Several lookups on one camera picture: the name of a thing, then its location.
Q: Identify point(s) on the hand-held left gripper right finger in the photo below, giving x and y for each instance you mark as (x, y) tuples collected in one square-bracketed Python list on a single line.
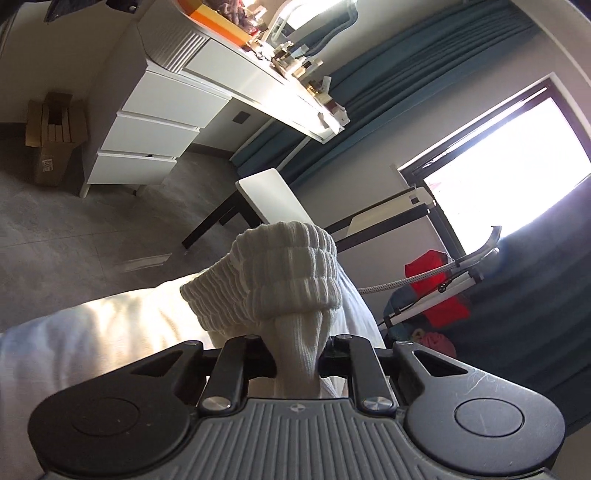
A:
[(326, 356)]

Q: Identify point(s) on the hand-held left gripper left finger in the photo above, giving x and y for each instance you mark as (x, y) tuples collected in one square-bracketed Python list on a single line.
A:
[(267, 356)]

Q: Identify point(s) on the white ribbed knit garment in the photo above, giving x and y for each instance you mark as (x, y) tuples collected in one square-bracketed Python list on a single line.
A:
[(281, 267)]

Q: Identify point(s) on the pink yarn ball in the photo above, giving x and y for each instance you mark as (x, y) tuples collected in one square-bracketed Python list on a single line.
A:
[(438, 344)]

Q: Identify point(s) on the red bag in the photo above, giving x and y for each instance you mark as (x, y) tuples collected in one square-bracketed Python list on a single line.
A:
[(429, 277)]

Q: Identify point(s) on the white black-framed folding table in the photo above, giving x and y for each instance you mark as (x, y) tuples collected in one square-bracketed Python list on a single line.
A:
[(383, 212)]

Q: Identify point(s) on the white stool with black legs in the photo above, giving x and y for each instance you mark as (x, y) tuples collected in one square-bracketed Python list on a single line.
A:
[(277, 198)]

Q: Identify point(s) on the white bed sheet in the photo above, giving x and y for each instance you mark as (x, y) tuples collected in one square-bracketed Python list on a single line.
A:
[(92, 337)]

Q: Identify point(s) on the dark framed window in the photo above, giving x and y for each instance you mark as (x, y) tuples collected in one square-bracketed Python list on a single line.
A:
[(508, 175)]

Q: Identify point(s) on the white dressing table with drawers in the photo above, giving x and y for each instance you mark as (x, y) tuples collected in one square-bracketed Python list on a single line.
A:
[(157, 120)]

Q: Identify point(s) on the teal curtain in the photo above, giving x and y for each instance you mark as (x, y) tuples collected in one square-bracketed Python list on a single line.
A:
[(397, 78)]

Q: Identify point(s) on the row of cosmetic bottles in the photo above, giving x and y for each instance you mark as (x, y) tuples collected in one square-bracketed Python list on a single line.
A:
[(300, 69)]

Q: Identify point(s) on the brown cardboard box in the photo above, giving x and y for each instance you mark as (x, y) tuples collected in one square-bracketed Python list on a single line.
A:
[(51, 138)]

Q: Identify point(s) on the lit vanity mirror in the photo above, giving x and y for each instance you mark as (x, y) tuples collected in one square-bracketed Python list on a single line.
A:
[(295, 18)]

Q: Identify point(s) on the orange box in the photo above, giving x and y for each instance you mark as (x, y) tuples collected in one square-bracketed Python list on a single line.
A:
[(196, 11)]

